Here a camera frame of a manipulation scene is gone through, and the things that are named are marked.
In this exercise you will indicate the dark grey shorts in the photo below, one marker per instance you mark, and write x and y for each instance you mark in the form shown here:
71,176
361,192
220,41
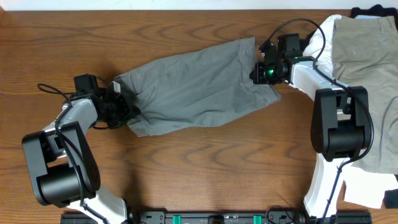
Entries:
206,88

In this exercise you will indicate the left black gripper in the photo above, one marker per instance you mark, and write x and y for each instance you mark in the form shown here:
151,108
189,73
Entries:
129,112

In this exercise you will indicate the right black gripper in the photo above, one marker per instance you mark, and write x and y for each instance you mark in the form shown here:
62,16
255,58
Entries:
258,77

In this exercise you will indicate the black garment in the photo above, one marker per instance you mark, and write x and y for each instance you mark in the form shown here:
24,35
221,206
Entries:
376,11

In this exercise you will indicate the khaki shorts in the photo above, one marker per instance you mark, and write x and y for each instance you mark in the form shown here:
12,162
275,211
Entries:
364,53

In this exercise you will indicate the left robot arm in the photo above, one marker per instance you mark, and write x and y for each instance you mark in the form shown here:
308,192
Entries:
62,168

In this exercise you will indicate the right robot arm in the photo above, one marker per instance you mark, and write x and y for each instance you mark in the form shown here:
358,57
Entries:
341,130

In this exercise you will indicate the white garment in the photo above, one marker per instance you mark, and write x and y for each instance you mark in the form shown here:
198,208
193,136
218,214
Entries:
320,46

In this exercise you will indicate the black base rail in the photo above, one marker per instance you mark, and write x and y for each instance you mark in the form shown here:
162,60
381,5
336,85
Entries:
273,216

